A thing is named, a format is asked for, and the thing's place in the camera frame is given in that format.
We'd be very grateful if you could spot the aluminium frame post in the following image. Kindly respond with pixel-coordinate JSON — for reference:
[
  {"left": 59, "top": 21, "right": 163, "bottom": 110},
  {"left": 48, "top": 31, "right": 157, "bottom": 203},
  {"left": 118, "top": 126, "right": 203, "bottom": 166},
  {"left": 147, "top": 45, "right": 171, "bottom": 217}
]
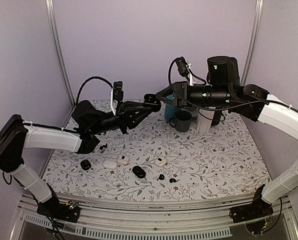
[
  {"left": 241, "top": 0, "right": 263, "bottom": 85},
  {"left": 45, "top": 0, "right": 76, "bottom": 106}
]

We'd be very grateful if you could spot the black oval earbud case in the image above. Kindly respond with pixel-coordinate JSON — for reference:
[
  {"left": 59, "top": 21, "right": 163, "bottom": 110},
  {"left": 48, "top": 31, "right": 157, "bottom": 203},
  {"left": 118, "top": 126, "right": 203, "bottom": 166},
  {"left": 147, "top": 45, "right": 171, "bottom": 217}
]
[{"left": 132, "top": 166, "right": 146, "bottom": 179}]

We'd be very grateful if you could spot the teal tall vase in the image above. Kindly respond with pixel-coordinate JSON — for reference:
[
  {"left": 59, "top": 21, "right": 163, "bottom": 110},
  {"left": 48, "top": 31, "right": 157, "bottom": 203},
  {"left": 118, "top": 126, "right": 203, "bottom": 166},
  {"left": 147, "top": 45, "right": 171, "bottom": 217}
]
[{"left": 164, "top": 103, "right": 181, "bottom": 121}]

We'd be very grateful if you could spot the floral patterned table mat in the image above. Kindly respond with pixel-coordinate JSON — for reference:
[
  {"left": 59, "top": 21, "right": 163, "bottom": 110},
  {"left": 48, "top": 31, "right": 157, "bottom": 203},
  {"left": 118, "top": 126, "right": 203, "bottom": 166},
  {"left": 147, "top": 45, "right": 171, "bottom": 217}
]
[{"left": 43, "top": 111, "right": 269, "bottom": 202}]

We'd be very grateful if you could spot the right aluminium frame post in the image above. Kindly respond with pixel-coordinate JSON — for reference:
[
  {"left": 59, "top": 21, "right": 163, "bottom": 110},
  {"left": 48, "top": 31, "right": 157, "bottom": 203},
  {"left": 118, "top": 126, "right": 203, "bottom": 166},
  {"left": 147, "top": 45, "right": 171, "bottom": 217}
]
[{"left": 241, "top": 0, "right": 263, "bottom": 85}]

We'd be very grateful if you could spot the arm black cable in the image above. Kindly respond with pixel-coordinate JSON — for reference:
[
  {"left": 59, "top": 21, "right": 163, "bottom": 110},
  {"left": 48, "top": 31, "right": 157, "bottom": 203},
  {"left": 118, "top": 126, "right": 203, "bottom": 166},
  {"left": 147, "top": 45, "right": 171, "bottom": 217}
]
[
  {"left": 168, "top": 58, "right": 269, "bottom": 111},
  {"left": 77, "top": 76, "right": 114, "bottom": 106}
]

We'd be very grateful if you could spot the black small earbud case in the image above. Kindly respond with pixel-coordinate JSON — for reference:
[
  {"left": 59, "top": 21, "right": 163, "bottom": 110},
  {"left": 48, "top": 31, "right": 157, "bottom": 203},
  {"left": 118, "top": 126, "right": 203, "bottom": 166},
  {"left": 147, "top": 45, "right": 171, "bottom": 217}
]
[{"left": 80, "top": 159, "right": 91, "bottom": 171}]

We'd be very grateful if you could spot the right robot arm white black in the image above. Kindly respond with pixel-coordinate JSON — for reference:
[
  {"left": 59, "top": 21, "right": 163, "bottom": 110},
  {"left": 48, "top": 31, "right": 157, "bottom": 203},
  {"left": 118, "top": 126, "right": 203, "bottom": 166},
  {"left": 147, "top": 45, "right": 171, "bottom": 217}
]
[{"left": 156, "top": 56, "right": 298, "bottom": 218}]

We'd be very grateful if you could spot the white ribbed vase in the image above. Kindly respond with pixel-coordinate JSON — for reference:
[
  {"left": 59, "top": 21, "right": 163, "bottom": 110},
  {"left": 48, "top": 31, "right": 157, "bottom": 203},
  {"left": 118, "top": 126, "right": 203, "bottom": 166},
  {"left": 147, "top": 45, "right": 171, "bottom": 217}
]
[{"left": 196, "top": 109, "right": 214, "bottom": 134}]

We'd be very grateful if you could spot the black earbud charging case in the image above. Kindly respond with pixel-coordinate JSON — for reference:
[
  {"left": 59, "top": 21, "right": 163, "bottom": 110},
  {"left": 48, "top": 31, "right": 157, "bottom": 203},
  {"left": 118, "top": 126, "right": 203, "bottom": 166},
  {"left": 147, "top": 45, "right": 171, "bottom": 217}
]
[{"left": 143, "top": 93, "right": 161, "bottom": 112}]

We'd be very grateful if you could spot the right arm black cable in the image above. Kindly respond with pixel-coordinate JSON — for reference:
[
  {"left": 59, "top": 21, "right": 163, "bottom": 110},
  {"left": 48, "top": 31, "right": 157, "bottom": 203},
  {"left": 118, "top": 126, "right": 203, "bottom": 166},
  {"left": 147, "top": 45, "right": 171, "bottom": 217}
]
[{"left": 168, "top": 58, "right": 269, "bottom": 111}]

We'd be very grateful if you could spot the white closed earbud case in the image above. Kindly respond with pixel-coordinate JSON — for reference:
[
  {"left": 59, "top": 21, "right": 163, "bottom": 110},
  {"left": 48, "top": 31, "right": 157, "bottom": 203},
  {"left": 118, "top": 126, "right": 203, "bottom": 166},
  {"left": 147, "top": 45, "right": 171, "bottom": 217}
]
[{"left": 103, "top": 160, "right": 117, "bottom": 170}]

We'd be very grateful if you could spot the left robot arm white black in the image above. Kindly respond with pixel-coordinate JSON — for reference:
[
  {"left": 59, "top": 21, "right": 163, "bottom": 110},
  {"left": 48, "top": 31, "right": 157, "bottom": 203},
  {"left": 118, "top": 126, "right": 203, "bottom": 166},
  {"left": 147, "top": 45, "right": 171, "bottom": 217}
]
[{"left": 0, "top": 100, "right": 161, "bottom": 217}]

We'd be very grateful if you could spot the left aluminium frame post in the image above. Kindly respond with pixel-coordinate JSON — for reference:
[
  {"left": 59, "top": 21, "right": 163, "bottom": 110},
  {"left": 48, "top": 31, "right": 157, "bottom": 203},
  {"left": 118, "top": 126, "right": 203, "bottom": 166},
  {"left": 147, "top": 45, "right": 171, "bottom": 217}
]
[{"left": 45, "top": 0, "right": 76, "bottom": 106}]

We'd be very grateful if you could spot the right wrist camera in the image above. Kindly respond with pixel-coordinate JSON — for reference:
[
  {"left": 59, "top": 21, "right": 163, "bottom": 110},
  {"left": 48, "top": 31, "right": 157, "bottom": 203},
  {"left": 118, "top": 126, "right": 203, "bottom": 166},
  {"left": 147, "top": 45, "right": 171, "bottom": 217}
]
[{"left": 175, "top": 56, "right": 195, "bottom": 86}]

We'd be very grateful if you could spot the black earbud pair left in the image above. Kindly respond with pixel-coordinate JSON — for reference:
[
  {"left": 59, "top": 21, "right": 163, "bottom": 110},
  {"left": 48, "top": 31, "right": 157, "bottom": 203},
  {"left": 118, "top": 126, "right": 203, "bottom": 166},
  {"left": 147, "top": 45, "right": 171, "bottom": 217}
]
[{"left": 100, "top": 144, "right": 108, "bottom": 150}]

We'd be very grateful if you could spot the white open earbud case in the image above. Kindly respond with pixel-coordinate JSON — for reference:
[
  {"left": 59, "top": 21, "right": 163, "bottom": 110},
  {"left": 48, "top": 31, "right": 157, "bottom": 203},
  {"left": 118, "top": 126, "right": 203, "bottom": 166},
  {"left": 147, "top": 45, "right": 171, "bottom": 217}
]
[{"left": 117, "top": 155, "right": 130, "bottom": 166}]

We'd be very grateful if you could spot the cream earbud case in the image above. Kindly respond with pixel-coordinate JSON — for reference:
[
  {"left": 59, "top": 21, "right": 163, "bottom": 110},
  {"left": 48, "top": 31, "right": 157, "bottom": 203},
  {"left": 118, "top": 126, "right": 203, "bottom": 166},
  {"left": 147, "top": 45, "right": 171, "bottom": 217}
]
[{"left": 155, "top": 157, "right": 167, "bottom": 168}]

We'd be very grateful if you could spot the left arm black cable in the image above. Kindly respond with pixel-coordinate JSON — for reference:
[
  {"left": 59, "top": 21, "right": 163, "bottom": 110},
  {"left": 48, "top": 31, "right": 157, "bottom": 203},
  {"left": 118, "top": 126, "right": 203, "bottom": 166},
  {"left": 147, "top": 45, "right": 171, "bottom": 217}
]
[{"left": 77, "top": 76, "right": 114, "bottom": 106}]

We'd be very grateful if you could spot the dark grey mug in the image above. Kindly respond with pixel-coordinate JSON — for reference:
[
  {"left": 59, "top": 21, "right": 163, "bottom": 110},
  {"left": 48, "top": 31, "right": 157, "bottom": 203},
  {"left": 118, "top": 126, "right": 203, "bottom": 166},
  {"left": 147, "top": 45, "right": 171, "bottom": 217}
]
[{"left": 169, "top": 110, "right": 192, "bottom": 133}]

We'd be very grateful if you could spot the front aluminium rail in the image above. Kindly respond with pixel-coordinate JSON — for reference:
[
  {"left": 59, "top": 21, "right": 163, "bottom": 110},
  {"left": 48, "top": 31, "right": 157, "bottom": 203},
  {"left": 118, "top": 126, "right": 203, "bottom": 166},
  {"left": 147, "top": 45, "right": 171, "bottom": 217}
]
[{"left": 11, "top": 194, "right": 298, "bottom": 238}]

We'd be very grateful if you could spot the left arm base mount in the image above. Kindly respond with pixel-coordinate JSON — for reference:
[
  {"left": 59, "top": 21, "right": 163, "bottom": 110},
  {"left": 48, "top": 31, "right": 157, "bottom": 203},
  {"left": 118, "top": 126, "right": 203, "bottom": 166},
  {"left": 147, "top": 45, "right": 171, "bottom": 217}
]
[{"left": 37, "top": 202, "right": 81, "bottom": 223}]

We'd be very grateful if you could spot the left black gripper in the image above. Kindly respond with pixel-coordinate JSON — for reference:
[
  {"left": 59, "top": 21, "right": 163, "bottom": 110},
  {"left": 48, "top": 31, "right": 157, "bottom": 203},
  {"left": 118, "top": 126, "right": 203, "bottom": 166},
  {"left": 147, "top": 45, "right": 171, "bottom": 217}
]
[{"left": 90, "top": 101, "right": 153, "bottom": 136}]

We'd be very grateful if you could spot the dark brown cylinder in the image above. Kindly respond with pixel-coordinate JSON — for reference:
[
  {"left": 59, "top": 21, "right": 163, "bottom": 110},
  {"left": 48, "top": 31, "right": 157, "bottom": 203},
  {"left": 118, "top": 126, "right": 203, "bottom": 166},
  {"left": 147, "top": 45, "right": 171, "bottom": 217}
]
[{"left": 211, "top": 111, "right": 222, "bottom": 126}]

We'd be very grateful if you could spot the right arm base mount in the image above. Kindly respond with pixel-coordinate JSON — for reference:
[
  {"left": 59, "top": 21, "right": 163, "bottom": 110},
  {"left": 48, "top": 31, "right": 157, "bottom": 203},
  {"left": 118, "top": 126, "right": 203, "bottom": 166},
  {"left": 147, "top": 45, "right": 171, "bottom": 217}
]
[{"left": 229, "top": 184, "right": 273, "bottom": 223}]

